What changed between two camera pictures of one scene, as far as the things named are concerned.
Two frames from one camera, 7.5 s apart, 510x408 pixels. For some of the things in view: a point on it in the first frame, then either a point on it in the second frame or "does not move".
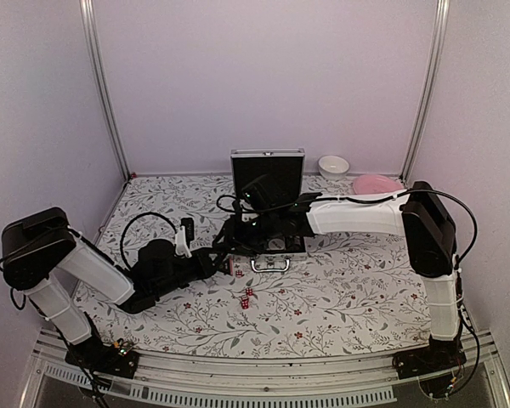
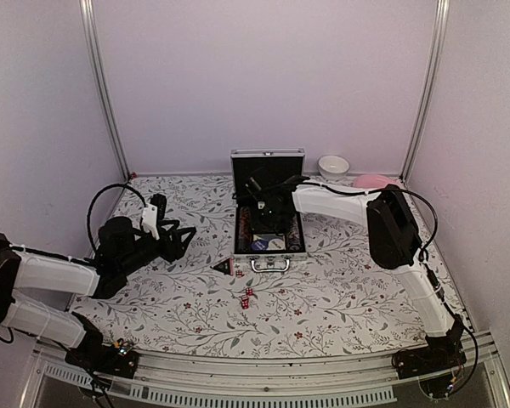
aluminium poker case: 267,192 does not move
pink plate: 374,184 does not move
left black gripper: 206,267 → 177,251
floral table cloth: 357,292 does not move
